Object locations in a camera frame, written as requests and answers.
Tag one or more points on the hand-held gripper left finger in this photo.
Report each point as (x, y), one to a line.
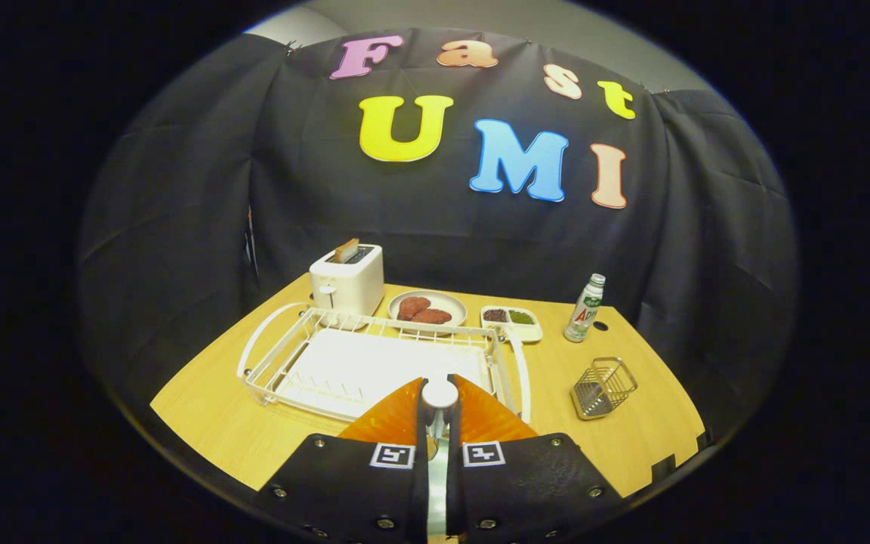
(344, 483)

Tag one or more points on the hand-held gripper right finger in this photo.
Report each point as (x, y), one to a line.
(533, 483)

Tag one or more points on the white divided sauce dish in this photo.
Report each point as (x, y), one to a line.
(535, 333)

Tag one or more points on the beige round dish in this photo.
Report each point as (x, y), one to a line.
(455, 306)

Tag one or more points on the white drink bottle green label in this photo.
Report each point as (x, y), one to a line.
(582, 313)

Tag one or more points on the red meat piece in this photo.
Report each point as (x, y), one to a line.
(411, 306)
(435, 316)

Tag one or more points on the white toaster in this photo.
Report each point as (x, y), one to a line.
(348, 285)

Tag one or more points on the toast slice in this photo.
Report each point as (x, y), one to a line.
(346, 250)

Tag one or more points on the black backdrop cloth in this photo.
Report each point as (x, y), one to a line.
(405, 219)

